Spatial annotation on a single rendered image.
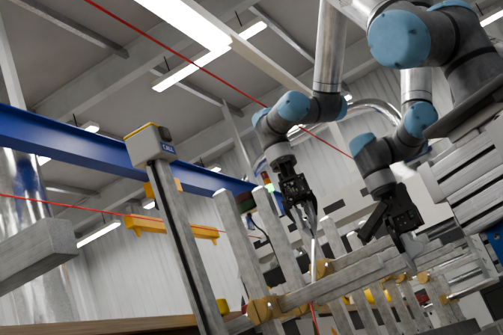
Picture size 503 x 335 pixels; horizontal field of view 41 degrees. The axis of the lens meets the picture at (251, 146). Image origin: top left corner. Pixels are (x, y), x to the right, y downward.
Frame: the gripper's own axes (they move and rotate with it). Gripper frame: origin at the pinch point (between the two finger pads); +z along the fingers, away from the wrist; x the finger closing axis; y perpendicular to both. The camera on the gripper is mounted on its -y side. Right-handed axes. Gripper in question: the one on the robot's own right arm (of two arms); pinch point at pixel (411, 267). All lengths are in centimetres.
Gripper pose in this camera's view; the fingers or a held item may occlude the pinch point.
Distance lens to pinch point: 169.4
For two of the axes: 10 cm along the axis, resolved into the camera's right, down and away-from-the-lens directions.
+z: 3.5, 8.7, -3.5
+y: 8.3, -4.6, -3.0
